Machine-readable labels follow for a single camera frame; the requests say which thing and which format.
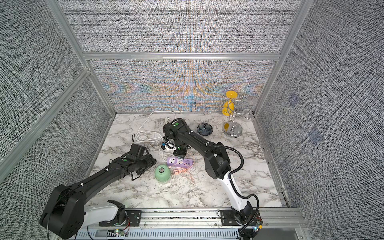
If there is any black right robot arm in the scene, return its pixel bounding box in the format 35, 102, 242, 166
163, 118, 261, 226

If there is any white power strip cable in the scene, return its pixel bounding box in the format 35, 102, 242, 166
134, 110, 177, 163

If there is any chrome stand with yellow cups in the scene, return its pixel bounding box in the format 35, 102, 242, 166
222, 90, 256, 138

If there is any pink USB charging cable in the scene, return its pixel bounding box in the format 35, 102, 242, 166
171, 166, 197, 185

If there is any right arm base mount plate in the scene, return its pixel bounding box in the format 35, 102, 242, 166
219, 210, 241, 227

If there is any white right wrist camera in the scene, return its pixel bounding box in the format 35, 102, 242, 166
161, 141, 176, 152

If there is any blue patterned ceramic bowl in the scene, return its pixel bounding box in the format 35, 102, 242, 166
197, 123, 214, 136

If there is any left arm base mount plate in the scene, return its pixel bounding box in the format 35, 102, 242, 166
99, 210, 143, 227

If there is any aluminium front rail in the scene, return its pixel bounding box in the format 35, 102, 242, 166
71, 208, 311, 240

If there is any purple power strip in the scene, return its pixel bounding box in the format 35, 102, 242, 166
167, 157, 194, 169

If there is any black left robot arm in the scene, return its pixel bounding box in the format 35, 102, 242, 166
40, 154, 157, 239

